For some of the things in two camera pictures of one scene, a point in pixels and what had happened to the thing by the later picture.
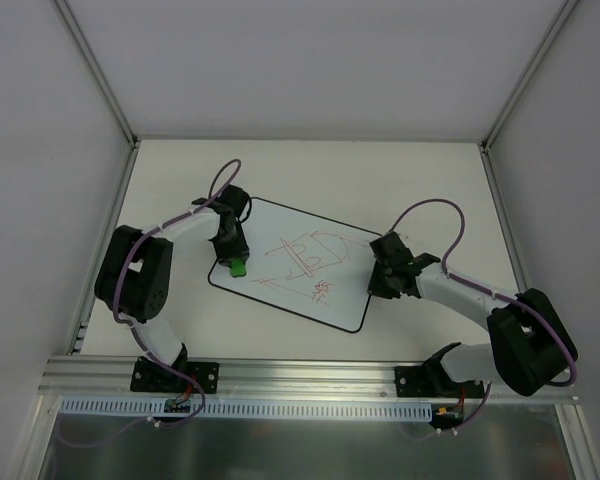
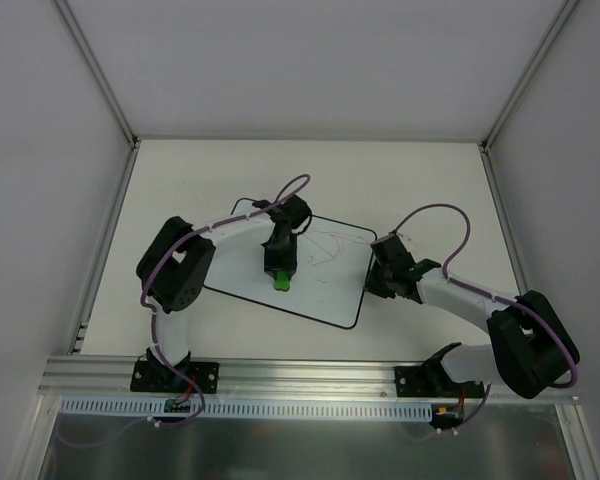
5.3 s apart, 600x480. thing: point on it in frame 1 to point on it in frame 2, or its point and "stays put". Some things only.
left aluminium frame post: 132,142 stays put
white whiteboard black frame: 305,263 stays put
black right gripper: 380,282 stays put
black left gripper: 231,251 to 280,266
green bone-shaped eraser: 237,267 to 282,281
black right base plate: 426,381 stays put
